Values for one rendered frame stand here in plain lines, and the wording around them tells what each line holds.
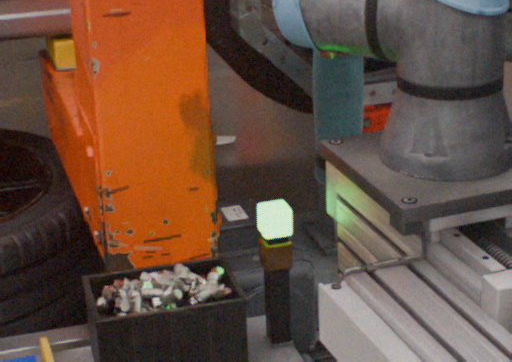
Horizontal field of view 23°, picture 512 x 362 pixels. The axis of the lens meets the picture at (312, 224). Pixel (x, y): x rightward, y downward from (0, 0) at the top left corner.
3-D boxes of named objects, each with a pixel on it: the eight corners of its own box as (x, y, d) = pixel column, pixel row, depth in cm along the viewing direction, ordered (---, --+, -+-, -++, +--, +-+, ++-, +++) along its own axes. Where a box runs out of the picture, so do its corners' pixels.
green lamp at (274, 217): (284, 224, 173) (283, 198, 171) (293, 236, 169) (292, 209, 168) (256, 229, 172) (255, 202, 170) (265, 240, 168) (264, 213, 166)
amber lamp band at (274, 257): (285, 257, 175) (285, 231, 173) (294, 269, 171) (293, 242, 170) (258, 261, 174) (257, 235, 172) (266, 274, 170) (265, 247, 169)
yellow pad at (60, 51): (119, 43, 235) (117, 17, 233) (134, 63, 223) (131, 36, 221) (45, 51, 231) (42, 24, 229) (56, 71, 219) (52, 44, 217)
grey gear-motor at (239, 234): (258, 325, 258) (252, 167, 244) (325, 432, 222) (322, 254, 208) (172, 340, 253) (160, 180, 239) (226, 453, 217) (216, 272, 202)
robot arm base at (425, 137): (542, 167, 137) (547, 80, 133) (418, 190, 132) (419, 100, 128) (474, 125, 150) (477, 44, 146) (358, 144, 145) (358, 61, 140)
